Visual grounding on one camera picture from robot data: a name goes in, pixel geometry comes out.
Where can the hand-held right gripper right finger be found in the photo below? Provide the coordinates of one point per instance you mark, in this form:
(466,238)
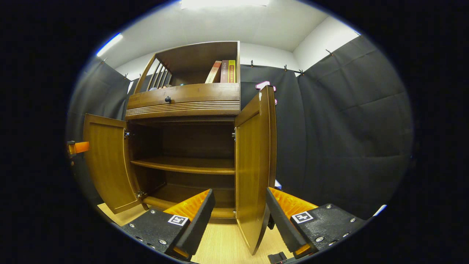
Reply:
(282,220)

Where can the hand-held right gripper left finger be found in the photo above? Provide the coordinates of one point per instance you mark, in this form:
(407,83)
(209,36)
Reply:
(198,220)

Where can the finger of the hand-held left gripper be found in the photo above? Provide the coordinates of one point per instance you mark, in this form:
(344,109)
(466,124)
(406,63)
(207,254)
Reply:
(80,147)

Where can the wooden cabinet door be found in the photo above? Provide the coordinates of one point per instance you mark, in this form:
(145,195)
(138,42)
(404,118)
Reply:
(253,165)
(108,161)

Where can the wooden double-door shoe cabinet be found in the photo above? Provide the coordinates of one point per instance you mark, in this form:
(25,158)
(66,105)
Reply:
(198,55)

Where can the metal door hinge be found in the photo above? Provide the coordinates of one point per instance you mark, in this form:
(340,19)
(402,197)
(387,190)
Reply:
(126,134)
(233,134)
(141,194)

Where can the wooden cabinet drawer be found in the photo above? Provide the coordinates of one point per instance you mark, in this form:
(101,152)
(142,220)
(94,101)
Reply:
(205,97)

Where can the wooden inner shelf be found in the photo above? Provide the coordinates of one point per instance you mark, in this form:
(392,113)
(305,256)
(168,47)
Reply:
(183,165)

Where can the ceiling light strip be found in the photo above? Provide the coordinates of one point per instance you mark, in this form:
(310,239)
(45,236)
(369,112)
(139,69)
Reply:
(109,44)

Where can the black backdrop cloth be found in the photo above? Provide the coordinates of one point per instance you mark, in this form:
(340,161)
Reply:
(348,128)

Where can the tan leaning book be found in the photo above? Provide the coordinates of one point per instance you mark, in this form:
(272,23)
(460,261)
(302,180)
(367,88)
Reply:
(214,72)

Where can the dark red book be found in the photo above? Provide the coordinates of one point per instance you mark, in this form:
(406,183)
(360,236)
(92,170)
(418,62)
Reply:
(224,71)

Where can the yellow book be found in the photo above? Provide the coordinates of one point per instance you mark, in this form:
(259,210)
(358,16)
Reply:
(232,71)

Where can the ceiling light panel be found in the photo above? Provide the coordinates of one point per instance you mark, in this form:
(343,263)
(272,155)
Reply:
(223,3)

